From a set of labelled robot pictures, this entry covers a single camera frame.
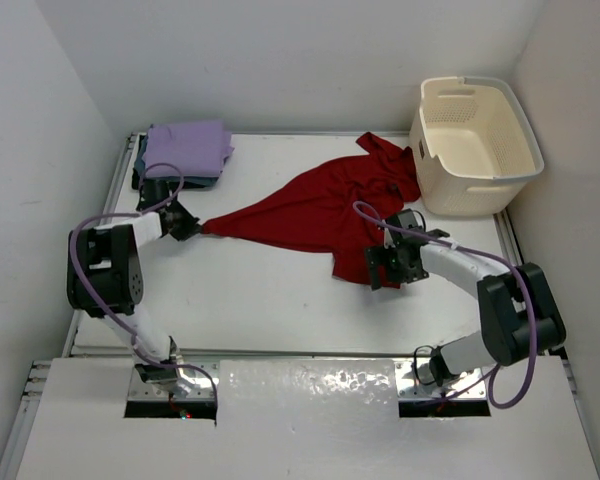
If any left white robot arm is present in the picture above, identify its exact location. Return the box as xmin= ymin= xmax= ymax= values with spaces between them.
xmin=66 ymin=179 xmax=209 ymax=395

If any cream laundry basket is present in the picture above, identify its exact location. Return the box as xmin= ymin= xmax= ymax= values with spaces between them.
xmin=409 ymin=76 xmax=545 ymax=217

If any metal base plate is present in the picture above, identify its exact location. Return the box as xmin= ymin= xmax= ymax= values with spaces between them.
xmin=394 ymin=357 xmax=487 ymax=402
xmin=127 ymin=365 xmax=219 ymax=402

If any red shirt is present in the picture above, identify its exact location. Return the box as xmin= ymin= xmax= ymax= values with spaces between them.
xmin=202 ymin=132 xmax=421 ymax=285

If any black t shirt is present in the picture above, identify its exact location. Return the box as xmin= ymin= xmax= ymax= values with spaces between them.
xmin=132 ymin=171 xmax=171 ymax=212

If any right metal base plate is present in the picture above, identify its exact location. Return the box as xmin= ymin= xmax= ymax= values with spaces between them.
xmin=394 ymin=357 xmax=487 ymax=402

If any lilac cloth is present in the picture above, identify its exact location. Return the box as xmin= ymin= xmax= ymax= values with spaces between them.
xmin=143 ymin=120 xmax=233 ymax=179

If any blue shirt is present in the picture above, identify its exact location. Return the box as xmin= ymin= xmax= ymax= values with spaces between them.
xmin=131 ymin=136 xmax=219 ymax=191

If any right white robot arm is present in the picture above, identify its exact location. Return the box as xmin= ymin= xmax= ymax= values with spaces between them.
xmin=364 ymin=209 xmax=567 ymax=388

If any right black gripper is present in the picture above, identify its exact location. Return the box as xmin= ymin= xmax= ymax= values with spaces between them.
xmin=365 ymin=241 xmax=429 ymax=290

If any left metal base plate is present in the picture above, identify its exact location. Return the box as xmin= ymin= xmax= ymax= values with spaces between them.
xmin=127 ymin=365 xmax=219 ymax=402

